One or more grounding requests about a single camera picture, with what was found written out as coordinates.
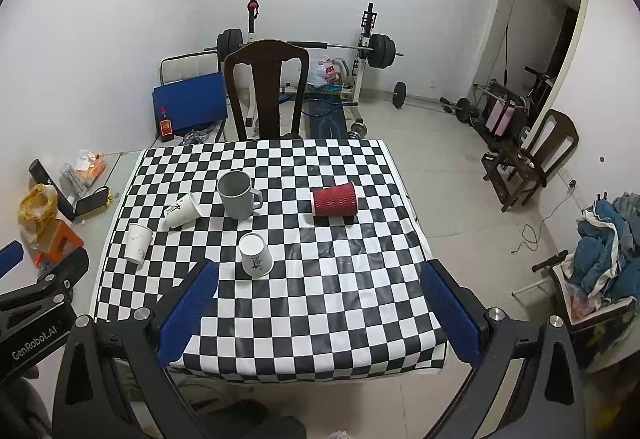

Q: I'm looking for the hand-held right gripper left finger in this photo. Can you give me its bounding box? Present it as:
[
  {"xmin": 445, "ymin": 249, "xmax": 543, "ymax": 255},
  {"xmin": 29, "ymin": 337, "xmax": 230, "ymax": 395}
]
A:
[{"xmin": 52, "ymin": 259, "xmax": 221, "ymax": 439}]

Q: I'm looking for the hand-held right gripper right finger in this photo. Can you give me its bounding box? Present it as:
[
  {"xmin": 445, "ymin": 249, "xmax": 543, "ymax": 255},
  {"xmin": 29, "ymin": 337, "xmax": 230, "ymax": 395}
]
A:
[{"xmin": 420, "ymin": 260, "xmax": 587, "ymax": 439}]

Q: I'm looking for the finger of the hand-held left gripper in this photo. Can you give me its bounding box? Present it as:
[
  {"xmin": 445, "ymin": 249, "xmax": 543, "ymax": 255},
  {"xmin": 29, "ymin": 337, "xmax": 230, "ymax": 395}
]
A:
[
  {"xmin": 0, "ymin": 240, "xmax": 25, "ymax": 278},
  {"xmin": 0, "ymin": 249, "xmax": 91, "ymax": 315}
]

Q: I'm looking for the white paper cup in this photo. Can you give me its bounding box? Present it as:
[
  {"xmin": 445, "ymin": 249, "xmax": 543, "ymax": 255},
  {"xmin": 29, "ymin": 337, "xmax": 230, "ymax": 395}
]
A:
[
  {"xmin": 163, "ymin": 192, "xmax": 202, "ymax": 229},
  {"xmin": 124, "ymin": 222, "xmax": 154, "ymax": 266},
  {"xmin": 237, "ymin": 232, "xmax": 274, "ymax": 278}
]

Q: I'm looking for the red ribbed paper cup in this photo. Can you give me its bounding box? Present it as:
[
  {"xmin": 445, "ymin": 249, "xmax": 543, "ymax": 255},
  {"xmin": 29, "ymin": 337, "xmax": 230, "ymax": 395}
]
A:
[{"xmin": 309, "ymin": 182, "xmax": 359, "ymax": 220}]

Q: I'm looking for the orange box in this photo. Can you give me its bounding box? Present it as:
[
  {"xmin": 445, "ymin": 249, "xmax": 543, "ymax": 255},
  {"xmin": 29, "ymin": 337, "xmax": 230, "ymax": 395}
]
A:
[{"xmin": 34, "ymin": 219, "xmax": 85, "ymax": 270}]

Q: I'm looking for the yellow plastic bag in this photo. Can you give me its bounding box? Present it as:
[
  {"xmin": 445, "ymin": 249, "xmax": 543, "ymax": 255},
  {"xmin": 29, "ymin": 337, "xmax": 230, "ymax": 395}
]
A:
[{"xmin": 18, "ymin": 184, "xmax": 60, "ymax": 250}]

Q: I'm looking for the black gold phone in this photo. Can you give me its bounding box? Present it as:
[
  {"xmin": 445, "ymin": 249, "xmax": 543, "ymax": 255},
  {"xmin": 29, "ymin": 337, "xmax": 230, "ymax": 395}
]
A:
[{"xmin": 74, "ymin": 188, "xmax": 113, "ymax": 220}]

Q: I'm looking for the long black box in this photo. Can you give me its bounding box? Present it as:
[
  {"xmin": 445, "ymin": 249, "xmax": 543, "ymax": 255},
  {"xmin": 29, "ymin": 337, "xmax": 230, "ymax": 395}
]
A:
[{"xmin": 28, "ymin": 159, "xmax": 76, "ymax": 220}]

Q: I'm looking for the orange packet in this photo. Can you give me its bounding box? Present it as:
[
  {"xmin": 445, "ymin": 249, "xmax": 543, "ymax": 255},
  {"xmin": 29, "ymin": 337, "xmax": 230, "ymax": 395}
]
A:
[{"xmin": 60, "ymin": 149, "xmax": 107, "ymax": 192}]

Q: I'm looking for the grey mug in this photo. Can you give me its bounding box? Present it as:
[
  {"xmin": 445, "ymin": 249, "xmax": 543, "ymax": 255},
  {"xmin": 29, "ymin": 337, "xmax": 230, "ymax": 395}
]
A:
[{"xmin": 216, "ymin": 170, "xmax": 264, "ymax": 221}]

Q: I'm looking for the black white checkered tablecloth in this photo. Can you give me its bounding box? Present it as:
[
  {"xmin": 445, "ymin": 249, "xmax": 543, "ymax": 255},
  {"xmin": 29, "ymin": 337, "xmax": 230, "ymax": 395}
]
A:
[{"xmin": 92, "ymin": 138, "xmax": 448, "ymax": 377}]

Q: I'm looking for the black laundry rack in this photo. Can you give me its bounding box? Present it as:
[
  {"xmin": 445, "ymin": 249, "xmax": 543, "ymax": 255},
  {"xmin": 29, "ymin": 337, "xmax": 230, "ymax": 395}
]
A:
[{"xmin": 532, "ymin": 249, "xmax": 640, "ymax": 370}]

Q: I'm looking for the pile of blue clothes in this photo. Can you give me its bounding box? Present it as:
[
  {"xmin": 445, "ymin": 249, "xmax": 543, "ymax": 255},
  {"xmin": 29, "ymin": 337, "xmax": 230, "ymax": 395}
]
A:
[{"xmin": 570, "ymin": 193, "xmax": 640, "ymax": 306}]

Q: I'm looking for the amber glass bottle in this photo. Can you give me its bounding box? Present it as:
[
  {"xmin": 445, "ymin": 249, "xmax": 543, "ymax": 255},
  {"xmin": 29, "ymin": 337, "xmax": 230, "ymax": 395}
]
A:
[{"xmin": 158, "ymin": 107, "xmax": 174, "ymax": 143}]

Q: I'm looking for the dark wooden chair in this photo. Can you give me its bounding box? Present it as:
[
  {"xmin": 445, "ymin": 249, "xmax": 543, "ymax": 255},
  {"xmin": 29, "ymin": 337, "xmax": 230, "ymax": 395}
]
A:
[
  {"xmin": 481, "ymin": 108, "xmax": 580, "ymax": 213},
  {"xmin": 222, "ymin": 39, "xmax": 311, "ymax": 142}
]

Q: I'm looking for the blue board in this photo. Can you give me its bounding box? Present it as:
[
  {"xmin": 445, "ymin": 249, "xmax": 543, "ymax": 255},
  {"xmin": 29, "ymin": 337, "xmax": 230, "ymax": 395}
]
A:
[{"xmin": 152, "ymin": 72, "xmax": 228, "ymax": 132}]

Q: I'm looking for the black blue mat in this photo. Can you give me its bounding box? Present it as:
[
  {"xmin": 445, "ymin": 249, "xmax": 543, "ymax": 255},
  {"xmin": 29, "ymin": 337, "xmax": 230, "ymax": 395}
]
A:
[{"xmin": 305, "ymin": 108, "xmax": 348, "ymax": 139}]

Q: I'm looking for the small barbell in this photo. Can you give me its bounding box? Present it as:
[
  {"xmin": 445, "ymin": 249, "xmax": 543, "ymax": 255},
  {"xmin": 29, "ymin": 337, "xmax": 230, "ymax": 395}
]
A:
[{"xmin": 385, "ymin": 82, "xmax": 481, "ymax": 125}]

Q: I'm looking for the exercise machine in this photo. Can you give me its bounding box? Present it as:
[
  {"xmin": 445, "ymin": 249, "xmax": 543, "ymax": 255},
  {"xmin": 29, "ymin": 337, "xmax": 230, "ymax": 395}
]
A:
[{"xmin": 472, "ymin": 66, "xmax": 553, "ymax": 150}]

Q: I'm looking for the blue badminton racket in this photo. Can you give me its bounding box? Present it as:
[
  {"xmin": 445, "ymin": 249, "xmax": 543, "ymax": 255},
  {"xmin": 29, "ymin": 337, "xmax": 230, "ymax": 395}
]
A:
[{"xmin": 301, "ymin": 96, "xmax": 346, "ymax": 117}]

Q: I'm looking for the white weight bench rack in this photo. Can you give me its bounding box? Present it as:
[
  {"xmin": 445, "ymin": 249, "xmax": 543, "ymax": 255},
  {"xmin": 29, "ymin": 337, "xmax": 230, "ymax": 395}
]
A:
[{"xmin": 240, "ymin": 0, "xmax": 378, "ymax": 120}]

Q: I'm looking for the black barbell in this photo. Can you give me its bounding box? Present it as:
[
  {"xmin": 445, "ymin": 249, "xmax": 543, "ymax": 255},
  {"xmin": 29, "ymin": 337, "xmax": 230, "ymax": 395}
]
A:
[{"xmin": 204, "ymin": 28, "xmax": 405, "ymax": 70}]

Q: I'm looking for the red white plastic bag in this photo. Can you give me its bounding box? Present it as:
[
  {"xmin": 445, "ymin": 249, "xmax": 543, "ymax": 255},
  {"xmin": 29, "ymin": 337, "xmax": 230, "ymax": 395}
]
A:
[{"xmin": 306, "ymin": 54, "xmax": 343, "ymax": 87}]

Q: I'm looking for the black floor cable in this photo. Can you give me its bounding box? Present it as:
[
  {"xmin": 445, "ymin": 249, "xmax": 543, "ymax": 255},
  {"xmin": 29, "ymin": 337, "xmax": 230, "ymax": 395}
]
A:
[{"xmin": 510, "ymin": 179, "xmax": 576, "ymax": 255}]

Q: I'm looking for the white door frame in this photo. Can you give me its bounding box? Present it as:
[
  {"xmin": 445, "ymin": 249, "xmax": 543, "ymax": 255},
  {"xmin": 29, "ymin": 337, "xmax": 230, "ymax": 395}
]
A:
[{"xmin": 472, "ymin": 0, "xmax": 592, "ymax": 130}]

